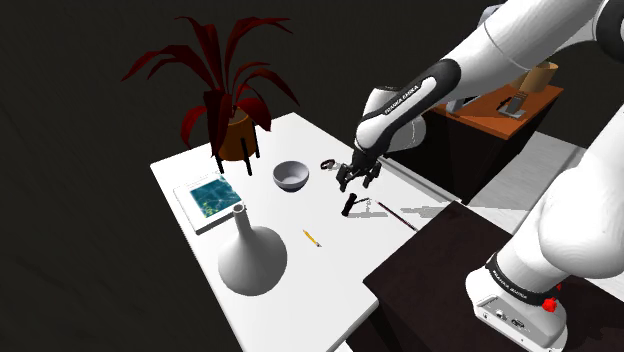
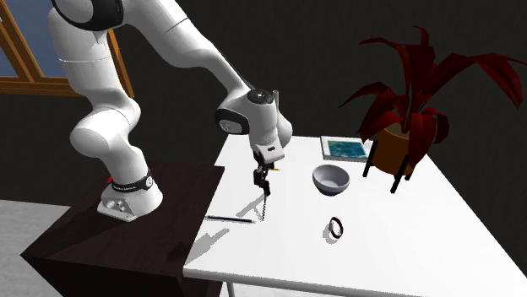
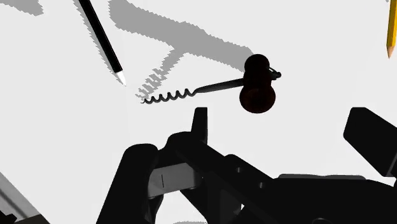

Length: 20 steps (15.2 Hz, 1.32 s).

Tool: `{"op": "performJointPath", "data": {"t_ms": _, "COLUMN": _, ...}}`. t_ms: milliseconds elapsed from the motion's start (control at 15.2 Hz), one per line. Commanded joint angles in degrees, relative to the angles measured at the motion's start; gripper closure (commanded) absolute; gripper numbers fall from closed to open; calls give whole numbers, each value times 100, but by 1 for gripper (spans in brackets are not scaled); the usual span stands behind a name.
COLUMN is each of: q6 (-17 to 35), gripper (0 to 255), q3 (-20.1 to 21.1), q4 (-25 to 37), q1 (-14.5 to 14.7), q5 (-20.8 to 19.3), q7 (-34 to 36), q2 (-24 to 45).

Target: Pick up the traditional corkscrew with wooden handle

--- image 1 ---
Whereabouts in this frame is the white flared vase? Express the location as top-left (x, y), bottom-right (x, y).
top-left (217, 203), bottom-right (289, 297)

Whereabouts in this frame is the white table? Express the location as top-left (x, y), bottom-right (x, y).
top-left (149, 111), bottom-right (462, 352)

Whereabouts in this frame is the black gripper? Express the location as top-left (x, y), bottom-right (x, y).
top-left (335, 147), bottom-right (383, 193)

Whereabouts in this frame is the white book with teal picture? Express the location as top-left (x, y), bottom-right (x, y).
top-left (173, 175), bottom-right (247, 236)

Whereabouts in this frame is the red plant in orange pot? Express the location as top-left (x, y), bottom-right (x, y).
top-left (120, 15), bottom-right (301, 177)

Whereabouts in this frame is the grey bowl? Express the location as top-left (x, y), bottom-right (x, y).
top-left (272, 160), bottom-right (311, 193)

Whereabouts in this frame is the orange topped side table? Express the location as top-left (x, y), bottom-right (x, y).
top-left (427, 60), bottom-right (566, 205)

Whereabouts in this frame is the dark red pen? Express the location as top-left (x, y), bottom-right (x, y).
top-left (373, 199), bottom-right (420, 233)

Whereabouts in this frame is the black handled tool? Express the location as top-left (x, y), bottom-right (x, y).
top-left (340, 192), bottom-right (372, 218)

